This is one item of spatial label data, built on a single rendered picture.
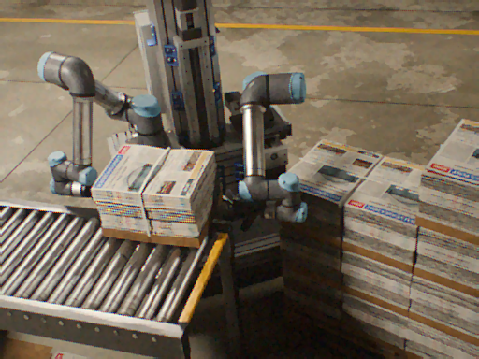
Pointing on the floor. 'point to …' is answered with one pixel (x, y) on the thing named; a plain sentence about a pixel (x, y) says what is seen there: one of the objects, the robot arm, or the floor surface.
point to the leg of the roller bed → (232, 306)
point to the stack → (367, 267)
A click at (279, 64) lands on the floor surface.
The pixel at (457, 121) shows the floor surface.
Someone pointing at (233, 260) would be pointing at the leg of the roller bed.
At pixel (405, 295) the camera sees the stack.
